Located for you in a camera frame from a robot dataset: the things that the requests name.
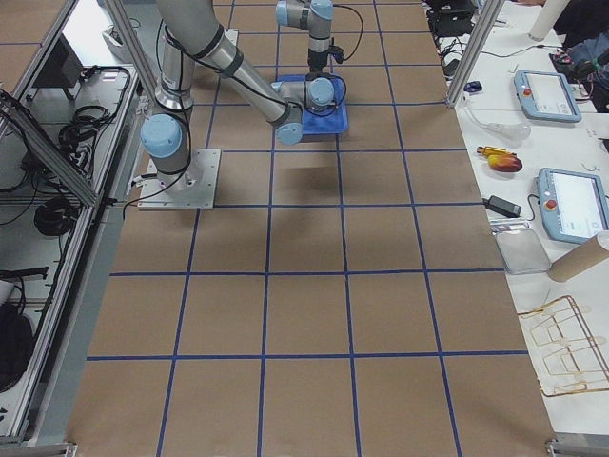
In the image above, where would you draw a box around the lower teach pendant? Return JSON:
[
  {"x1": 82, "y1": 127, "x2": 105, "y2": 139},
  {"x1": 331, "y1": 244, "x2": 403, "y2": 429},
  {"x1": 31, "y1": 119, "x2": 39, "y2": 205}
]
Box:
[{"x1": 536, "y1": 168, "x2": 608, "y2": 244}]

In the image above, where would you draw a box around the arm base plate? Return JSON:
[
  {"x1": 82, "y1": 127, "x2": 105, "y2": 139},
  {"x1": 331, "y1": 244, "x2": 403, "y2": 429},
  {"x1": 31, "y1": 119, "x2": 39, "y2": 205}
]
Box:
[{"x1": 136, "y1": 149, "x2": 222, "y2": 210}]

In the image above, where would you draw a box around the white paper roll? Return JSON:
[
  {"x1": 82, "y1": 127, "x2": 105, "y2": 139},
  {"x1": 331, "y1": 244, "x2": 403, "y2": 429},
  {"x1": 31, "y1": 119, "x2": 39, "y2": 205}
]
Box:
[{"x1": 528, "y1": 0, "x2": 569, "y2": 42}]

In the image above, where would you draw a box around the blue plastic tray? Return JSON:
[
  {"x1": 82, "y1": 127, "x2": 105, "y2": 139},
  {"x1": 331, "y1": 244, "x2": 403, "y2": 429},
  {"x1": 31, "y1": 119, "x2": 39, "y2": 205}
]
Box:
[{"x1": 271, "y1": 73, "x2": 348, "y2": 145}]

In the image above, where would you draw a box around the upper teach pendant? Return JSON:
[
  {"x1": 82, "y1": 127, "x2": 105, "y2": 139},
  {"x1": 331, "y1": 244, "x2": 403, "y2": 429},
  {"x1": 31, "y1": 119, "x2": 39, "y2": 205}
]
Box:
[{"x1": 513, "y1": 70, "x2": 581, "y2": 124}]

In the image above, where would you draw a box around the aluminium frame post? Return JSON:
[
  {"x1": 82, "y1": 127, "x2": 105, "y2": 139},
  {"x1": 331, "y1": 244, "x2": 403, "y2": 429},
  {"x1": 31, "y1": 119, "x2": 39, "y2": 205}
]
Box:
[{"x1": 445, "y1": 0, "x2": 503, "y2": 109}]

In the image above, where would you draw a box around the cardboard tube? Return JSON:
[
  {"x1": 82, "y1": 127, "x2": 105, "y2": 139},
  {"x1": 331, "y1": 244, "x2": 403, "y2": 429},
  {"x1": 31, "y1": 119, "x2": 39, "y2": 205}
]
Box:
[{"x1": 547, "y1": 230, "x2": 608, "y2": 283}]

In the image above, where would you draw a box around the gold wire rack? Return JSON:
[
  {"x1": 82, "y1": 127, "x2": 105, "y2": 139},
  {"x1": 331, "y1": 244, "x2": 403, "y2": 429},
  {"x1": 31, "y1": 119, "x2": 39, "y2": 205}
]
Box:
[{"x1": 518, "y1": 295, "x2": 608, "y2": 398}]

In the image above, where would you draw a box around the silver metal tray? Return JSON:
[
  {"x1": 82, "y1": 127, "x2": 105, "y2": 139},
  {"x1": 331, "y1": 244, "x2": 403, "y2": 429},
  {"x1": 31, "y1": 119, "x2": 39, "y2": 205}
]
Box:
[{"x1": 495, "y1": 228, "x2": 551, "y2": 275}]

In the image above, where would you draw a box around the teach pendant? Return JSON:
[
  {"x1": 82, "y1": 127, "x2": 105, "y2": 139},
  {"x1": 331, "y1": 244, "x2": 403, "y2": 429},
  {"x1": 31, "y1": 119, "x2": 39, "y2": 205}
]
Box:
[
  {"x1": 513, "y1": 70, "x2": 581, "y2": 124},
  {"x1": 536, "y1": 168, "x2": 608, "y2": 244}
]

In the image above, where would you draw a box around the black power brick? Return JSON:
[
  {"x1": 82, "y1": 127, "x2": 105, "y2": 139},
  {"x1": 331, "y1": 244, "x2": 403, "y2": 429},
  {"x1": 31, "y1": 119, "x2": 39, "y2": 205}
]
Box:
[{"x1": 482, "y1": 195, "x2": 521, "y2": 218}]

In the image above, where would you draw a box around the black coiled cable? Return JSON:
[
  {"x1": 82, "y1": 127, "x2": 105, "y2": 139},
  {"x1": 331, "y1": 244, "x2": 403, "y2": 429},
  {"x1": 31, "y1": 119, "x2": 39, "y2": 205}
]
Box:
[{"x1": 33, "y1": 194, "x2": 77, "y2": 239}]

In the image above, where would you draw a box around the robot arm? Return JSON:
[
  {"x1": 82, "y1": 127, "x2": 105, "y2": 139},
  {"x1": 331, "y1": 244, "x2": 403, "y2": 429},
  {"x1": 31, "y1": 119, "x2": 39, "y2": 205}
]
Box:
[
  {"x1": 141, "y1": 1, "x2": 341, "y2": 209},
  {"x1": 275, "y1": 0, "x2": 345, "y2": 82}
]

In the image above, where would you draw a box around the red yellow mango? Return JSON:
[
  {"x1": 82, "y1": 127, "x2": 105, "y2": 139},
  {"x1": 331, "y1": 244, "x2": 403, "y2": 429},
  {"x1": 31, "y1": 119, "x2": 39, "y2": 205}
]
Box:
[{"x1": 487, "y1": 154, "x2": 522, "y2": 173}]

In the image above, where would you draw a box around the clear plastic bulb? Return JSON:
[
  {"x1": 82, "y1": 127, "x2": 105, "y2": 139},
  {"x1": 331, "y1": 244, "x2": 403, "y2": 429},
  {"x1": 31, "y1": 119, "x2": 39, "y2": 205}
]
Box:
[{"x1": 466, "y1": 108, "x2": 531, "y2": 143}]

